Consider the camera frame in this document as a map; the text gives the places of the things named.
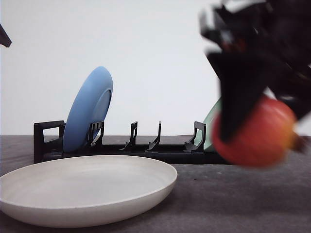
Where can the red pomegranate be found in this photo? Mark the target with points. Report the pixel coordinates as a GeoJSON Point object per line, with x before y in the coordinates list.
{"type": "Point", "coordinates": [266, 137]}

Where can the black plastic dish rack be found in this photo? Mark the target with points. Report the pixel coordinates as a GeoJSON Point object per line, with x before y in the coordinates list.
{"type": "Point", "coordinates": [48, 143]}

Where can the blue plate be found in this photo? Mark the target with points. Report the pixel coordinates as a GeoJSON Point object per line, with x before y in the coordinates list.
{"type": "Point", "coordinates": [89, 104]}

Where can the white plate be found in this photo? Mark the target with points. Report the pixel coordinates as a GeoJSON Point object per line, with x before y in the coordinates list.
{"type": "Point", "coordinates": [82, 190]}

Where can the green plate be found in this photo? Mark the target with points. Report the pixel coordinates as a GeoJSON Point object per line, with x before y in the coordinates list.
{"type": "Point", "coordinates": [208, 122]}

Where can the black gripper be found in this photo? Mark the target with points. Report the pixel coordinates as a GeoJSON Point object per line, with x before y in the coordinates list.
{"type": "Point", "coordinates": [4, 38]}
{"type": "Point", "coordinates": [237, 31]}

